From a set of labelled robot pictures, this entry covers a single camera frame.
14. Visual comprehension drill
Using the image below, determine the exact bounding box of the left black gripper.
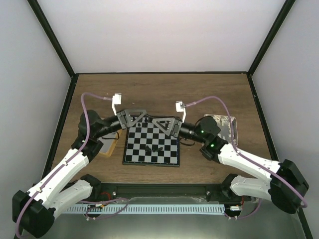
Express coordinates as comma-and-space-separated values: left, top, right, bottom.
95, 110, 147, 138

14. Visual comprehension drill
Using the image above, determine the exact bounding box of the black and silver chessboard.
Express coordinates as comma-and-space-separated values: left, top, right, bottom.
122, 115, 180, 167

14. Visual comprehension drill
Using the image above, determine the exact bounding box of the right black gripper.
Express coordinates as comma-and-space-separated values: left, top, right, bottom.
154, 116, 207, 144

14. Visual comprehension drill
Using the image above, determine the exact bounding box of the light blue cable duct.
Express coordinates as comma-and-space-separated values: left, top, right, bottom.
64, 204, 225, 215

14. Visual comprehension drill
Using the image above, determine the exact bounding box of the yellow tin box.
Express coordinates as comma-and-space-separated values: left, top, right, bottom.
99, 129, 123, 158

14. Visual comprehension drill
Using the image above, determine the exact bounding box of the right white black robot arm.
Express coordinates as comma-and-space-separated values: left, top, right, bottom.
152, 116, 309, 214

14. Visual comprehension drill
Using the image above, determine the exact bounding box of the black frame post right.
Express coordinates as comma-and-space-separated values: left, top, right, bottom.
247, 0, 295, 76

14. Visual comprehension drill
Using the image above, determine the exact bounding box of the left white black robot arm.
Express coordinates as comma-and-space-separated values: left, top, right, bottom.
12, 109, 147, 239

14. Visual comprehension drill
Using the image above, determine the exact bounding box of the pink tin box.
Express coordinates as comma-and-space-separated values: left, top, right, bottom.
204, 114, 238, 146

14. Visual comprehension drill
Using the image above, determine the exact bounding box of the black frame post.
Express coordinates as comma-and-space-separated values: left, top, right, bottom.
247, 0, 295, 76
27, 0, 75, 79

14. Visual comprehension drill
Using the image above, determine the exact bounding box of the black frame post left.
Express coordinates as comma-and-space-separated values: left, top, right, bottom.
27, 0, 75, 79

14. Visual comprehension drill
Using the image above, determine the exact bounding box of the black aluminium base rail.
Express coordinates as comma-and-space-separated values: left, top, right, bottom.
32, 183, 295, 200

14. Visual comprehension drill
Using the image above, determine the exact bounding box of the pile of black chess pieces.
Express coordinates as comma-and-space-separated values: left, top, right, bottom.
145, 145, 163, 152

